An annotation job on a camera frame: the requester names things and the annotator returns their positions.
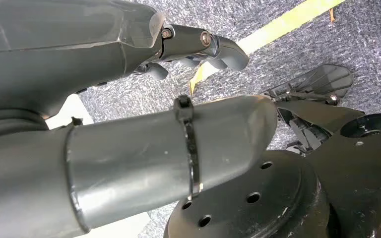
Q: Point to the black perforated round disc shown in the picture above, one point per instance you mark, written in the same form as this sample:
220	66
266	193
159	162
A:
259	203

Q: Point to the yellow floor tape marking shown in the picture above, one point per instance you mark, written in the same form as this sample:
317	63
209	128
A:
276	28

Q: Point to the black ribbed foot plate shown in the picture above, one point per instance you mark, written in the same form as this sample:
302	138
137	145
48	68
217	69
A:
328	80

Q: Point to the small orange floor scrap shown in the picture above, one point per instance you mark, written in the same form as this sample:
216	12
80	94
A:
332	14

